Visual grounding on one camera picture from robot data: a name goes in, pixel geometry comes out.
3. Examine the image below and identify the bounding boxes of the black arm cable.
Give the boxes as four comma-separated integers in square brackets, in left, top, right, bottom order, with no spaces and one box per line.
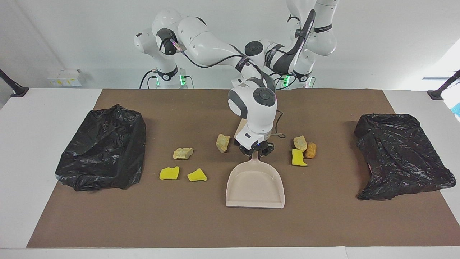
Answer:
[287,9,317,78]
[162,36,286,139]

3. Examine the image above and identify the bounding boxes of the pale beige stone chunk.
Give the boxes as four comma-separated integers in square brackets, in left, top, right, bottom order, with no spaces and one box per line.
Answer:
[173,147,194,160]

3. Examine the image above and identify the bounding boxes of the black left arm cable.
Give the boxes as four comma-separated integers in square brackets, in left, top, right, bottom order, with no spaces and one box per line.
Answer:
[287,9,317,78]

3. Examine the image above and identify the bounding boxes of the white wall socket box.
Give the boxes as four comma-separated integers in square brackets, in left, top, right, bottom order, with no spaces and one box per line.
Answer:
[47,69,82,87]

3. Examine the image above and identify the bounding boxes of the brown table mat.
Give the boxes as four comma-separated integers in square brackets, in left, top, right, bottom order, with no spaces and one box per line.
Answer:
[27,89,460,248]

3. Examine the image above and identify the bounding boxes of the black camera stand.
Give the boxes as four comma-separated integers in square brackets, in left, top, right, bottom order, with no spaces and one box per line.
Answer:
[427,70,460,100]
[0,69,29,98]

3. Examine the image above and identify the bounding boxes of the pale bread-like chunk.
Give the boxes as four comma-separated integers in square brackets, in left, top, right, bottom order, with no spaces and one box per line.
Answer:
[293,135,308,151]

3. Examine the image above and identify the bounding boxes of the beige plastic dustpan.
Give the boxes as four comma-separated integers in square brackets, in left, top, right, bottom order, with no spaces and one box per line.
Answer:
[225,151,285,209]

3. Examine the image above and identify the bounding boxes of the tan beige stone chunk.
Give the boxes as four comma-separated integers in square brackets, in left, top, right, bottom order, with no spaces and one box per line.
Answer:
[216,134,230,153]

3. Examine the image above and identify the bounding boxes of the black bag lined bin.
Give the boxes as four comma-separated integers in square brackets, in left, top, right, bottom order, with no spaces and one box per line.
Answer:
[55,104,147,191]
[354,113,457,201]

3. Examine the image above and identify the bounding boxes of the yellow sponge piece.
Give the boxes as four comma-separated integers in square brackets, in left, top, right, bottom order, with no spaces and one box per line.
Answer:
[187,168,207,182]
[291,149,308,167]
[159,166,180,180]

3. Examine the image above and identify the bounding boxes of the beige brush black bristles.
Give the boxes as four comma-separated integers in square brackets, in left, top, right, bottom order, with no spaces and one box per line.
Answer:
[234,121,248,141]

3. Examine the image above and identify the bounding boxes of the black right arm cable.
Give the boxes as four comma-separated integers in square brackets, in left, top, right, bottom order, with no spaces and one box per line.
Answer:
[162,36,286,139]

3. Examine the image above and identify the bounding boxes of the black base cable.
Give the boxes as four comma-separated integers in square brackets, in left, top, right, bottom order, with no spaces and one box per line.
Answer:
[139,69,159,89]

